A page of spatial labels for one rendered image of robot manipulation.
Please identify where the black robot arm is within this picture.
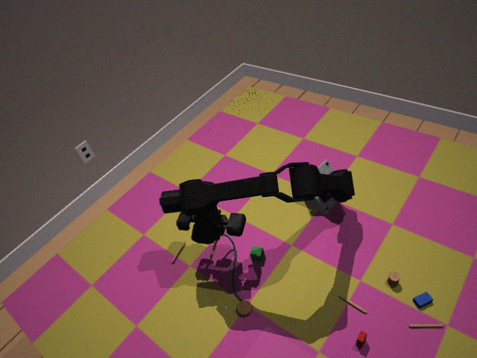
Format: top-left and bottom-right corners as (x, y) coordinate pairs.
(159, 162), (355, 245)

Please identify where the brown wooden cylinder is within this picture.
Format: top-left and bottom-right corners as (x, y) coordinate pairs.
(388, 271), (400, 287)

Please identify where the round wooden button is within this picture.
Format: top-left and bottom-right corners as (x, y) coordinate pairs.
(237, 300), (253, 317)

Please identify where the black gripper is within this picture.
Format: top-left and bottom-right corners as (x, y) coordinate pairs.
(176, 204), (246, 241)

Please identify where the blue rectangular block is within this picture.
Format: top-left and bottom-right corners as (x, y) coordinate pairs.
(413, 292), (433, 308)

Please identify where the green cube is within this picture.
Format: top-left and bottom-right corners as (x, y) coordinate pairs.
(250, 246), (264, 262)

